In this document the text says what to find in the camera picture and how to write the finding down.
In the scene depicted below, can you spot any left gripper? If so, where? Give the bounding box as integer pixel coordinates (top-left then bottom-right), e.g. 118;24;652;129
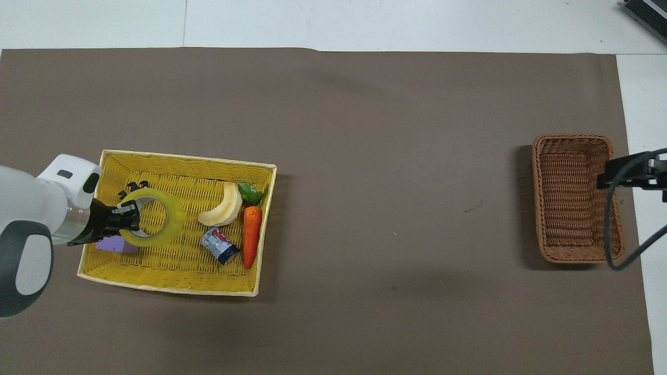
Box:
67;180;150;247

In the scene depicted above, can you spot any yellow tape roll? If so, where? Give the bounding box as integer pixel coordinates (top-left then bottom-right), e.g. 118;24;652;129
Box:
118;187;187;248

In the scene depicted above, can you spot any yellow woven basket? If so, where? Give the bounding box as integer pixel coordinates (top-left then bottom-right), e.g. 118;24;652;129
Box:
77;150;277;297

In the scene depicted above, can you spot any brown wicker basket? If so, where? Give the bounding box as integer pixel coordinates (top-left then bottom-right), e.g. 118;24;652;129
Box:
532;134;626;264

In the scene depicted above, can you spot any purple block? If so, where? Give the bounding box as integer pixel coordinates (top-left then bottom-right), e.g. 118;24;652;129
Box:
95;236;140;254

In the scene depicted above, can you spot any peeled banana toy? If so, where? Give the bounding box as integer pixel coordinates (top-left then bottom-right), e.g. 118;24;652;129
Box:
197;181;243;227

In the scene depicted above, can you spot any small blue white can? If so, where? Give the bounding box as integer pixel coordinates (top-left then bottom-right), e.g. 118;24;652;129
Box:
200;227;241;266

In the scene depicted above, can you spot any orange carrot toy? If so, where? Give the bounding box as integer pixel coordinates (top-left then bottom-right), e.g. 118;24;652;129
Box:
237;182;268;270

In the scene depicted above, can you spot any black stand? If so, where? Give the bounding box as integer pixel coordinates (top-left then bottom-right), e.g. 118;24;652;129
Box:
622;0;667;31

